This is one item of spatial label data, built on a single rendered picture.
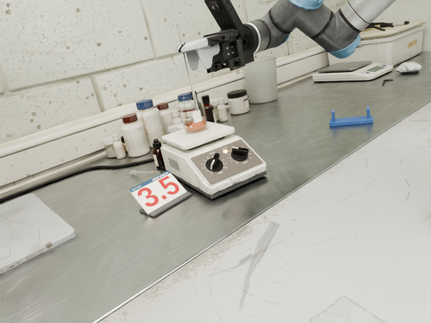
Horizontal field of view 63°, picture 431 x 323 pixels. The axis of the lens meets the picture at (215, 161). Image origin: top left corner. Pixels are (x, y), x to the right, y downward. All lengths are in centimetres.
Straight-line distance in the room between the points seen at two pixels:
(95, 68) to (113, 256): 68
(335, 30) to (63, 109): 74
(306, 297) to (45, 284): 34
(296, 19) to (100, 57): 57
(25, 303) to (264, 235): 32
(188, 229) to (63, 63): 68
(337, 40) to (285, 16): 14
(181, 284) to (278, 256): 12
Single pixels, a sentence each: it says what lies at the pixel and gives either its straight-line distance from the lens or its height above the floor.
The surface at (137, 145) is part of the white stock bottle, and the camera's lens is 96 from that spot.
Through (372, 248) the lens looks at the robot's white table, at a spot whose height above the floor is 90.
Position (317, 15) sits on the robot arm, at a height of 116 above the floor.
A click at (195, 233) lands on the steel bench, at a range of 53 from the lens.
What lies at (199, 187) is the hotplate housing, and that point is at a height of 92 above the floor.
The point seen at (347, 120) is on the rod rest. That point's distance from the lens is 92.
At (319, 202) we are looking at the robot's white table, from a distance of 57.
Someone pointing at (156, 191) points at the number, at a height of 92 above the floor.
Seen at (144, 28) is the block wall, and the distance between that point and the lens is 120.
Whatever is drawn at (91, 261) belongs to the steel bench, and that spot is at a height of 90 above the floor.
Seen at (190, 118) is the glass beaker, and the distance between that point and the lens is 71.
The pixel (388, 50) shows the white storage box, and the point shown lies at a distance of 161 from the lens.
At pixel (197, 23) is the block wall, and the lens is 132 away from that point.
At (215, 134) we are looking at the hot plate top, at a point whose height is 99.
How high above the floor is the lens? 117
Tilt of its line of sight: 20 degrees down
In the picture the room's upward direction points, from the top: 12 degrees counter-clockwise
